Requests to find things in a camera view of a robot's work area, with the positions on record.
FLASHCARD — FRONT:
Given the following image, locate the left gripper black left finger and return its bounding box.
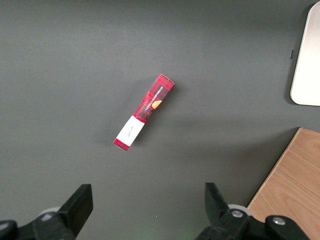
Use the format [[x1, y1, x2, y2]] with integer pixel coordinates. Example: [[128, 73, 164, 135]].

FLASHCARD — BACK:
[[0, 183, 94, 240]]

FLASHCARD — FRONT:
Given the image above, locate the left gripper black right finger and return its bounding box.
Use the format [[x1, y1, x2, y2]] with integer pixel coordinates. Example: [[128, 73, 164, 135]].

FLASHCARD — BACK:
[[194, 182, 311, 240]]

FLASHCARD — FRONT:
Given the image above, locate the beige plastic tray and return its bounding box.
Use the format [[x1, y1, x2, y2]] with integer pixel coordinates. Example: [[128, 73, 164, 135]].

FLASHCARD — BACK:
[[289, 1, 320, 107]]

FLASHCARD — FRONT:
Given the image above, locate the wooden two-drawer cabinet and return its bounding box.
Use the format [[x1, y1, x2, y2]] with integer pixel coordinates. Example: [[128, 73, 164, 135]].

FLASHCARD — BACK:
[[246, 127, 320, 240]]

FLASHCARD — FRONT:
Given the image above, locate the red tartan shortbread box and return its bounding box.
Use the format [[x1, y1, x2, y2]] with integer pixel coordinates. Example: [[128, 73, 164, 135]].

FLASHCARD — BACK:
[[112, 73, 175, 153]]

